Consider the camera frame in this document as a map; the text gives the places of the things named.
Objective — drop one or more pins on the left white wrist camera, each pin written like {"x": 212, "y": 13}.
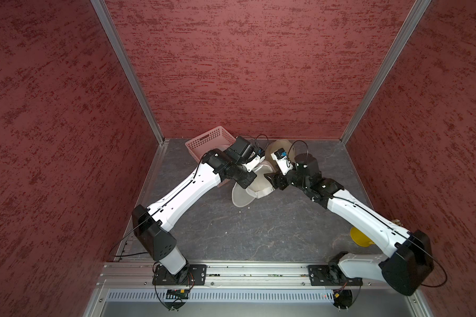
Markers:
{"x": 256, "y": 158}

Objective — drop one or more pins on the yellow pencil cup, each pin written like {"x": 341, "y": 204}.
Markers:
{"x": 360, "y": 238}

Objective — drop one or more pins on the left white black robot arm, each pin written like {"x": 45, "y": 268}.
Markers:
{"x": 152, "y": 224}

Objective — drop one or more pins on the white pink baseball cap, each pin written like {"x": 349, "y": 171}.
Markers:
{"x": 258, "y": 189}

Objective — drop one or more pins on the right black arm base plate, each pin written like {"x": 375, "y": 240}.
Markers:
{"x": 330, "y": 276}

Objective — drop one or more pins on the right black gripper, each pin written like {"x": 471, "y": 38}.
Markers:
{"x": 277, "y": 177}

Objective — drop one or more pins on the pink plastic basket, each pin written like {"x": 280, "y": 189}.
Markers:
{"x": 216, "y": 138}

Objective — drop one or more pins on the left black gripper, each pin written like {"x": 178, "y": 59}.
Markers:
{"x": 249, "y": 177}

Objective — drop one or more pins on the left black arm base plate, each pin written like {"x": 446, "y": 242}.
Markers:
{"x": 190, "y": 275}

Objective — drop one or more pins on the aluminium front rail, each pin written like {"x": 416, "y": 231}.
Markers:
{"x": 227, "y": 274}

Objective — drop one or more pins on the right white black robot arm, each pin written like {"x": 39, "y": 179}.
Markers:
{"x": 406, "y": 259}

